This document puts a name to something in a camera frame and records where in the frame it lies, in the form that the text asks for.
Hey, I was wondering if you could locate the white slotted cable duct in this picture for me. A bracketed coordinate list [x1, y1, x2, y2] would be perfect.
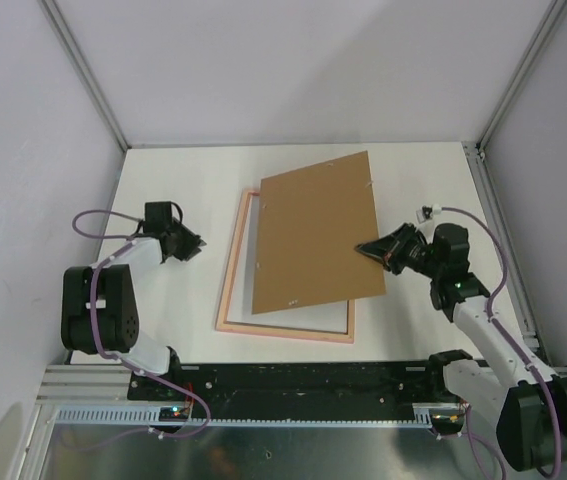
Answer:
[52, 402, 464, 429]

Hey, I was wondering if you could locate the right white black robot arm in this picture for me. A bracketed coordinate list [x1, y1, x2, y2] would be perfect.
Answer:
[355, 223, 567, 478]

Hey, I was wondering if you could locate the aluminium frame rail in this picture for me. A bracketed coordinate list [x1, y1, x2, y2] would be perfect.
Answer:
[37, 0, 130, 153]

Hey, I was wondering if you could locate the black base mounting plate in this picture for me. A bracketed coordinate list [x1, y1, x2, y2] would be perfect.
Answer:
[127, 360, 465, 423]

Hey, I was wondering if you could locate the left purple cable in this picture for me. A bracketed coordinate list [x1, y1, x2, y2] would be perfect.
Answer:
[57, 209, 212, 451]

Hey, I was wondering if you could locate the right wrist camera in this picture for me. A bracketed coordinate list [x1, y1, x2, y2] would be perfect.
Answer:
[416, 204, 442, 224]

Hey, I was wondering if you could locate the pink wooden picture frame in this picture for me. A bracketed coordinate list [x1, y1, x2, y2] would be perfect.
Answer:
[213, 187, 356, 347]

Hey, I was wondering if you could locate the brown cardboard backing board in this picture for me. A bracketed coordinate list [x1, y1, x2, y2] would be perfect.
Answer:
[252, 151, 386, 314]

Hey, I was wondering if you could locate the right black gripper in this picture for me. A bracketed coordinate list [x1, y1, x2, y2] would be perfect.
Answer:
[355, 223, 443, 279]

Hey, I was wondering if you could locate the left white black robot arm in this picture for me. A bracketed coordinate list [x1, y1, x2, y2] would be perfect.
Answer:
[60, 201, 206, 400]

